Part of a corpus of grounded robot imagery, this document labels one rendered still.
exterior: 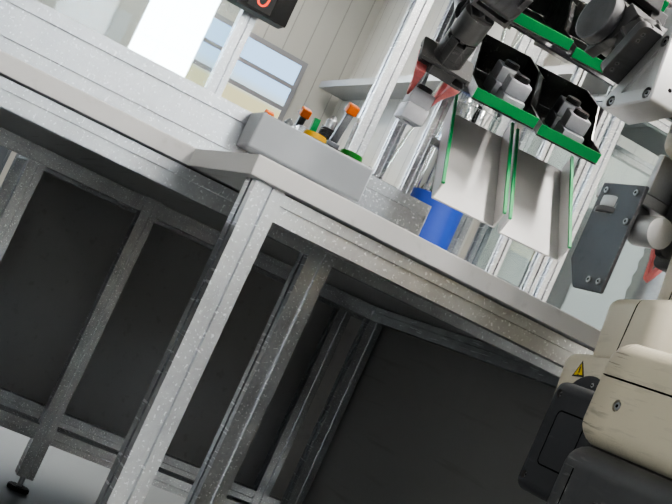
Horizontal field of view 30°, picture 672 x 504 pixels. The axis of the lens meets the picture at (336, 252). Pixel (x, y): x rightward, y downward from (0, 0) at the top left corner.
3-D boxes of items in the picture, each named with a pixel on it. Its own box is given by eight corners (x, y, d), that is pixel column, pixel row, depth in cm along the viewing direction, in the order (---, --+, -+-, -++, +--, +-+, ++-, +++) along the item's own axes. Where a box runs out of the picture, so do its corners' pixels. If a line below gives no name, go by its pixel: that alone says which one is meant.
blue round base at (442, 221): (431, 310, 317) (474, 213, 319) (379, 285, 311) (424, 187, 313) (406, 302, 331) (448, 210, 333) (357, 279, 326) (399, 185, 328)
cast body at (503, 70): (508, 104, 239) (527, 72, 236) (488, 94, 237) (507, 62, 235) (499, 90, 246) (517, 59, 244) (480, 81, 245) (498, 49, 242)
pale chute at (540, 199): (558, 262, 233) (571, 247, 230) (496, 232, 231) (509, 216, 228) (561, 171, 254) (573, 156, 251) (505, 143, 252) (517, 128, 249)
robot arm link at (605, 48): (640, 19, 167) (667, 40, 170) (622, -16, 175) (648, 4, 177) (591, 67, 172) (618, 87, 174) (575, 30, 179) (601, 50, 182)
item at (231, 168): (733, 419, 199) (740, 402, 199) (250, 173, 164) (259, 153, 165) (509, 344, 264) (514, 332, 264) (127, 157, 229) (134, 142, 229)
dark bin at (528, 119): (532, 130, 231) (553, 95, 228) (470, 98, 229) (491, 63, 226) (512, 88, 257) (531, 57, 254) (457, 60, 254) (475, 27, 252)
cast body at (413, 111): (421, 127, 223) (440, 92, 223) (400, 115, 222) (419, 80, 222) (411, 127, 231) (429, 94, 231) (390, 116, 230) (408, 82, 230)
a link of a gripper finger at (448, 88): (408, 82, 228) (435, 44, 223) (442, 101, 230) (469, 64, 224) (404, 101, 223) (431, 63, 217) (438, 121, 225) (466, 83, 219)
